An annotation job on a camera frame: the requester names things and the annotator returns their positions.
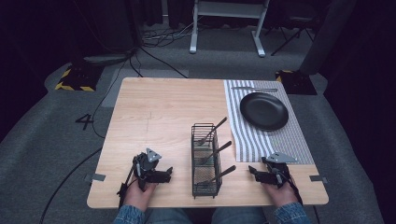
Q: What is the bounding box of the black wire cutlery basket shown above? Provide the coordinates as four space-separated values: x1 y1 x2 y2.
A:
191 122 224 200

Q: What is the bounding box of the grey woven placemat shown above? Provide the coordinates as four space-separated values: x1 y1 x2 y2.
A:
248 79 316 165

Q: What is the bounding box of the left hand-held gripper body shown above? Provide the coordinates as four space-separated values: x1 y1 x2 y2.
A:
132 147 163 192

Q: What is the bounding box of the black tripod stand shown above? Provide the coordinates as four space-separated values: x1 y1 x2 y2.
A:
270 15 316 57

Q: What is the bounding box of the left hand-held gripper cable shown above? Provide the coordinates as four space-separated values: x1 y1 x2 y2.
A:
116 161 140 209

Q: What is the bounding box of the grey tape piece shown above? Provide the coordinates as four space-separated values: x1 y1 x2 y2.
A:
83 173 107 183
308 175 329 184

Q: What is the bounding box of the hand-held gripper cable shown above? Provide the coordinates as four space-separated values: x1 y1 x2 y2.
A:
281 174 322 224
116 161 140 209

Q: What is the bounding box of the black round plate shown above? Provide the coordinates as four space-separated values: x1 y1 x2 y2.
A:
239 91 290 132

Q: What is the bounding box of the silver table knife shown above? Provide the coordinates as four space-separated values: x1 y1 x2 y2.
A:
230 86 278 93

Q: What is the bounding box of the bundle of floor cables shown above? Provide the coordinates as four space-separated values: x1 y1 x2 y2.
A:
141 15 204 49

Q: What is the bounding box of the white metal desk frame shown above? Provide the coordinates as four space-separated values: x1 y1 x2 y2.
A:
189 0 272 59

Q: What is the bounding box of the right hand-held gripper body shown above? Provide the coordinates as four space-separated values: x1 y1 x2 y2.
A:
261 151 299 189

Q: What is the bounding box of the black yellow striped base plate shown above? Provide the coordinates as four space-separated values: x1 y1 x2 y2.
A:
54 63 105 92
275 69 318 96

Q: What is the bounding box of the black floor cable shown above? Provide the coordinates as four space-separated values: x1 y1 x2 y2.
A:
38 46 190 224

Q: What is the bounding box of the right hand-held gripper cable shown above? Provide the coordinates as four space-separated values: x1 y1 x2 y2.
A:
281 174 322 224

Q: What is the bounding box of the person's left hand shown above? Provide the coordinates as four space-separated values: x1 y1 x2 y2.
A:
122 176 159 213

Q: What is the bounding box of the person's right hand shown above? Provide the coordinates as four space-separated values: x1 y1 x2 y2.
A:
262 176 301 209

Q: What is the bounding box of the dark metal fork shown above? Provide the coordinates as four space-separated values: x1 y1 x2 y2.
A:
195 116 229 147
199 140 233 166
196 164 237 187

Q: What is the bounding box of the grey padded post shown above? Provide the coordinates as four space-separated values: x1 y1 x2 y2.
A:
298 0 358 76

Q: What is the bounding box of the striped grey white cloth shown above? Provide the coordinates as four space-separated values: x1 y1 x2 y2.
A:
222 79 276 163

